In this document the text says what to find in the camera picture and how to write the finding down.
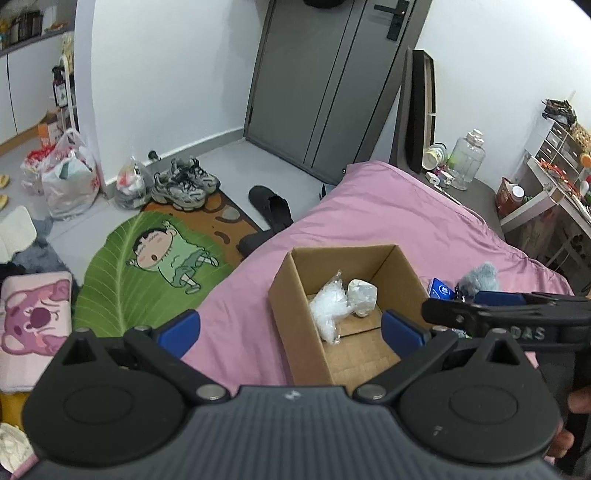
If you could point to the clear plastic water jug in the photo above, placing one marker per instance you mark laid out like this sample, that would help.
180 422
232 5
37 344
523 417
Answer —
466 161

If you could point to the black door stopper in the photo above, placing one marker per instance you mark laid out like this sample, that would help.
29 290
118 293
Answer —
153 155

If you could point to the green leaf cartoon rug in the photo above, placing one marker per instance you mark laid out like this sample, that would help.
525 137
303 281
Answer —
129 281

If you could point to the wicker basket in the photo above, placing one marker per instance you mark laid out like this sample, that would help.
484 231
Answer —
582 136

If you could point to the pink bed sheet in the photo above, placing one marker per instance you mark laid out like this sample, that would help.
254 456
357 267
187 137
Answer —
406 217

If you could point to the black slipper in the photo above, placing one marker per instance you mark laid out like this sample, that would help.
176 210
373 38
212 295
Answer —
272 205
254 242

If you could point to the white desk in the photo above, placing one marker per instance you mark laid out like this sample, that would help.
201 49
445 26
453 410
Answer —
540 203

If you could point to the pink bear cushion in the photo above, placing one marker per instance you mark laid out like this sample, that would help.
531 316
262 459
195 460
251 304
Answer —
32 318

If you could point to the white cloth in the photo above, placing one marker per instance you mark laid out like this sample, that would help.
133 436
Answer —
16 230

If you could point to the clear plastic trash bag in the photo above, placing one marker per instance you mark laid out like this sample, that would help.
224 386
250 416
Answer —
131 184

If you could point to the grey fluffy rug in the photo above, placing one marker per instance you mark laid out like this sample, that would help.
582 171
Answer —
44 254

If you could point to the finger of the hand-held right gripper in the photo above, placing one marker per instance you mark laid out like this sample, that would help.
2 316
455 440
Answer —
501 297
461 313

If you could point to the grey nightstand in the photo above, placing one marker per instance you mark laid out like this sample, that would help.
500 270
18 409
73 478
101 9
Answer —
475 205

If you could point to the person's right hand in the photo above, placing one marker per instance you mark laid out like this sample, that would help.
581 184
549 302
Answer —
582 402

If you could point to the blue tissue packet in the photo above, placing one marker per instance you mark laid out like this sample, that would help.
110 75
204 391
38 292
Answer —
441 290

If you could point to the long black box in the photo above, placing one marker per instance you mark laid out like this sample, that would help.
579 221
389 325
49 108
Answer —
421 110

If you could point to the dark spray bottle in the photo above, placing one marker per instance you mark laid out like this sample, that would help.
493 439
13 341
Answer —
60 90

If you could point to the orange snack jar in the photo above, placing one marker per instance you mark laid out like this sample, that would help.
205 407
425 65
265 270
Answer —
510 196

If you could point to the brown doormat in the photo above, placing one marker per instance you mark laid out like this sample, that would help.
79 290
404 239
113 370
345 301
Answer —
226 217

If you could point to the small orange figure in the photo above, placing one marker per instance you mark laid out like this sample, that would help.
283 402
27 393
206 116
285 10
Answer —
586 159

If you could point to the white storage rack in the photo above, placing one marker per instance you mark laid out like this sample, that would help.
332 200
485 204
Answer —
69 101

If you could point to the grey fluffy plush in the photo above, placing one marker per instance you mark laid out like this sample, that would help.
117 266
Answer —
480 277

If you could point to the brown cardboard box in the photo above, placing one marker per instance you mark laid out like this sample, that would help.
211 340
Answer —
304 332

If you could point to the white paper cup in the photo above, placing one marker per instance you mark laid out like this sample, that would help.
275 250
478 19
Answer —
434 159

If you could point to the grey door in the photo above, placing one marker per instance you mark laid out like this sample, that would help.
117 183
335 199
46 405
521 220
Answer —
318 83

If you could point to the large white plastic bag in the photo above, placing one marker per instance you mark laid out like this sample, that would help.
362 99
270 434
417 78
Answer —
69 184

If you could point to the grey drawer organiser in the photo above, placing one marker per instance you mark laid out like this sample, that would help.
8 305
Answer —
556 141

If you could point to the crinkled white plastic bag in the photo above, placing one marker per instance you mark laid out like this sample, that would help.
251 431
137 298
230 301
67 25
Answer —
327 307

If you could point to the grey sneaker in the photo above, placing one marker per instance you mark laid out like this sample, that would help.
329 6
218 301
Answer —
178 194
201 176

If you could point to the white charger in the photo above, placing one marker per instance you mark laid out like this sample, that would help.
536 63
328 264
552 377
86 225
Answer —
431 177

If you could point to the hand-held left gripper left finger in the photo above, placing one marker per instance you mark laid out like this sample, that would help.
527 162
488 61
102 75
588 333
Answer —
178 333

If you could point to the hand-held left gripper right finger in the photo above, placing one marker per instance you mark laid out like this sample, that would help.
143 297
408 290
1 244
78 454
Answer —
402 333

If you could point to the white wrapped wad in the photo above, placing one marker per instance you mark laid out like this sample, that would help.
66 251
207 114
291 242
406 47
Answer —
362 296

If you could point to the white cabinet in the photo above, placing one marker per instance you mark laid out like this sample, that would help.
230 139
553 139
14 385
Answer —
27 87

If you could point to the red and white plastic bag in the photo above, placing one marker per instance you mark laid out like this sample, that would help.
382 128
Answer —
34 166

